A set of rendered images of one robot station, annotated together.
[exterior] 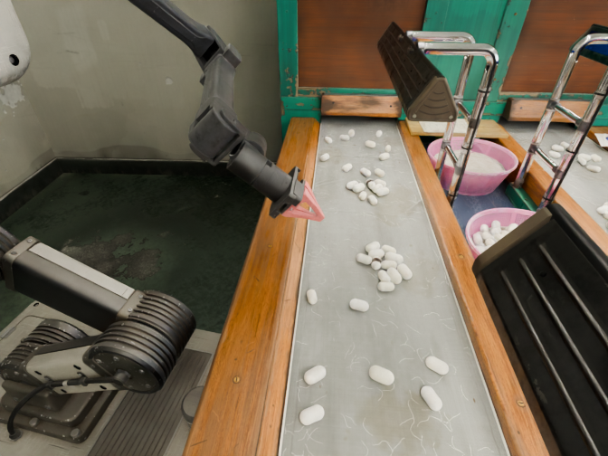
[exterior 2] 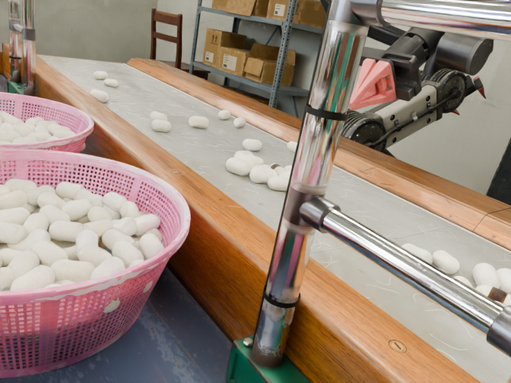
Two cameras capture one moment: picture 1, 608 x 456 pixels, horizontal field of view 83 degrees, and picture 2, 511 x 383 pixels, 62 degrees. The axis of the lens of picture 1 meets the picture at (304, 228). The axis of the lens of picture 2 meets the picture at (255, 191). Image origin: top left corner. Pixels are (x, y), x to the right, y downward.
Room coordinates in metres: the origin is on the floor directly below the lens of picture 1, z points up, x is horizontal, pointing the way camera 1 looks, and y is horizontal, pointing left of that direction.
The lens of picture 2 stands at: (0.93, -0.59, 0.94)
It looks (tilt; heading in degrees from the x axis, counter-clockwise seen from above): 21 degrees down; 134
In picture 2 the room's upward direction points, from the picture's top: 11 degrees clockwise
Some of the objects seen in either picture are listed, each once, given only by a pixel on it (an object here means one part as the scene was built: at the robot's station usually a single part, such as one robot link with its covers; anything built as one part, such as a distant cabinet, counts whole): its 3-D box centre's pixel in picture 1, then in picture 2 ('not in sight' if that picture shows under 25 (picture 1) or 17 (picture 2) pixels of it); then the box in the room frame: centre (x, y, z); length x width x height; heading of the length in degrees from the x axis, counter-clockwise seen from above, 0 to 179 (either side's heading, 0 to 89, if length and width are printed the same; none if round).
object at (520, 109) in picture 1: (550, 109); not in sight; (1.25, -0.89, 0.83); 0.30 x 0.06 x 0.07; 85
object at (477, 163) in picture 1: (466, 170); not in sight; (1.01, -0.53, 0.71); 0.22 x 0.22 x 0.06
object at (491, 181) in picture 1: (467, 166); not in sight; (1.01, -0.53, 0.72); 0.27 x 0.27 x 0.10
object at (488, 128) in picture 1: (453, 127); not in sight; (1.23, -0.55, 0.77); 0.33 x 0.15 x 0.01; 85
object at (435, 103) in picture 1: (407, 57); not in sight; (0.87, -0.24, 1.08); 0.62 x 0.08 x 0.07; 175
